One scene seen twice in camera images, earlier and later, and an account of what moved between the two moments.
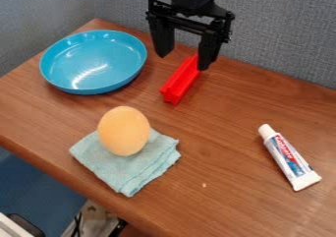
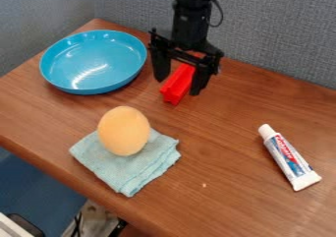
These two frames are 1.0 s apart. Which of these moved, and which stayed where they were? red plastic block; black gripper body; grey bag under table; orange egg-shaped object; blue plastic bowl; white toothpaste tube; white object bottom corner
Moved: black gripper body
Stayed: orange egg-shaped object; blue plastic bowl; white object bottom corner; grey bag under table; red plastic block; white toothpaste tube
